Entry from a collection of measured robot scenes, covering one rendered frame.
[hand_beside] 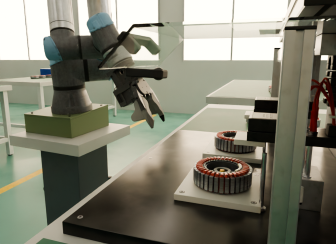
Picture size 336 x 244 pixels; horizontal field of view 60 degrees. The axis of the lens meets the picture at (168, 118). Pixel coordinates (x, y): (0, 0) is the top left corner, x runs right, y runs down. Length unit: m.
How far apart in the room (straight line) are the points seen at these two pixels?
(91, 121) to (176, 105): 4.49
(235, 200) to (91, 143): 0.62
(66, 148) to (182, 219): 0.61
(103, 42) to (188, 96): 4.67
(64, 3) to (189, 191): 0.72
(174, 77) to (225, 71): 0.94
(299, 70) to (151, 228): 0.30
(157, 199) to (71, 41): 0.59
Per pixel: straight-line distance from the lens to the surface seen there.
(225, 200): 0.53
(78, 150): 0.99
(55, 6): 1.03
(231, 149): 0.77
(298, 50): 0.34
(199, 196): 0.53
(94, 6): 1.13
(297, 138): 0.35
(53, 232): 0.53
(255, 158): 0.75
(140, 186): 0.60
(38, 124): 1.17
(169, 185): 0.60
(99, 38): 0.87
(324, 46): 0.55
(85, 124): 1.12
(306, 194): 0.55
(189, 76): 5.44
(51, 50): 0.97
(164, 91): 5.61
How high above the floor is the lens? 1.02
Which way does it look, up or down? 12 degrees down
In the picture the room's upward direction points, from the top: straight up
